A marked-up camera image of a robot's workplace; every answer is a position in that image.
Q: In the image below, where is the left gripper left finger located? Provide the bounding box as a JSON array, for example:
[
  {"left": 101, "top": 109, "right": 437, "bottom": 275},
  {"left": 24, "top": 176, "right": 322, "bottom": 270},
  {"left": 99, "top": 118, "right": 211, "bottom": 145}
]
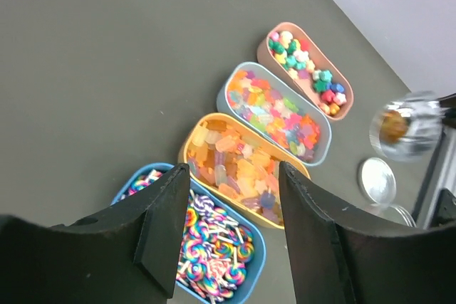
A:
[{"left": 1, "top": 164, "right": 190, "bottom": 303}]

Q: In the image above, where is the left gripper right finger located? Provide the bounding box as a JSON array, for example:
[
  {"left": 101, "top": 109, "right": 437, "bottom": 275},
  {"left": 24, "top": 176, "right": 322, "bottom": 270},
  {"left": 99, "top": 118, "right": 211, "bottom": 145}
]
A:
[{"left": 279, "top": 162, "right": 455, "bottom": 303}]

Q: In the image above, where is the light blue tray of gummies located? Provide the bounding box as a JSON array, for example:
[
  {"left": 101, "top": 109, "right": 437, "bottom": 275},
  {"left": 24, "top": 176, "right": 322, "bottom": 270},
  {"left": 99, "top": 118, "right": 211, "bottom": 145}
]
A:
[{"left": 216, "top": 62, "right": 332, "bottom": 167}]

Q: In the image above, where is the blue tray of lollipops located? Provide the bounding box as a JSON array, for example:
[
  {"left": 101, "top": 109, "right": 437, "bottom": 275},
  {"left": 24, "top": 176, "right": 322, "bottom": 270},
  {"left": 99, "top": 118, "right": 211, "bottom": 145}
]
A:
[{"left": 110, "top": 162, "right": 267, "bottom": 304}]

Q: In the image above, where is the clear plastic jar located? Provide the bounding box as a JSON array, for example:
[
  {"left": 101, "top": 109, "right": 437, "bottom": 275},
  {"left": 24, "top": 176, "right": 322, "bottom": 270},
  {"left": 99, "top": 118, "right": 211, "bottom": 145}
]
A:
[{"left": 368, "top": 204, "right": 416, "bottom": 227}]

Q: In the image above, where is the pink tray of star candies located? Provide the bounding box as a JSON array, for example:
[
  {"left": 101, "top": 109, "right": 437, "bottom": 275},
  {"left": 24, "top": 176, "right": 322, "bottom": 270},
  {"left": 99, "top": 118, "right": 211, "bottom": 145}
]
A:
[{"left": 256, "top": 22, "right": 354, "bottom": 121}]

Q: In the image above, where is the yellow tray of popsicle candies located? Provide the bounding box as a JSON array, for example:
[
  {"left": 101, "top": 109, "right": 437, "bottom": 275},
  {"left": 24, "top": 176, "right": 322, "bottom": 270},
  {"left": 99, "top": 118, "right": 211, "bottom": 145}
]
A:
[{"left": 177, "top": 112, "right": 310, "bottom": 230}]

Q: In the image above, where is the clear round jar lid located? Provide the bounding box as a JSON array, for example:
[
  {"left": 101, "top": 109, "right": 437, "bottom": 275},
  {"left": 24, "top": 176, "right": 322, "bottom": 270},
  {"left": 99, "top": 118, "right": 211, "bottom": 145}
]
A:
[{"left": 358, "top": 157, "right": 397, "bottom": 205}]

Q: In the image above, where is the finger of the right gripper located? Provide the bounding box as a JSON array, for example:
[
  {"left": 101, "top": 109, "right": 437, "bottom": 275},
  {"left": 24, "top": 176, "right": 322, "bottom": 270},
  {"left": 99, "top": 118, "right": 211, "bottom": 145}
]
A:
[{"left": 438, "top": 93, "right": 456, "bottom": 119}]

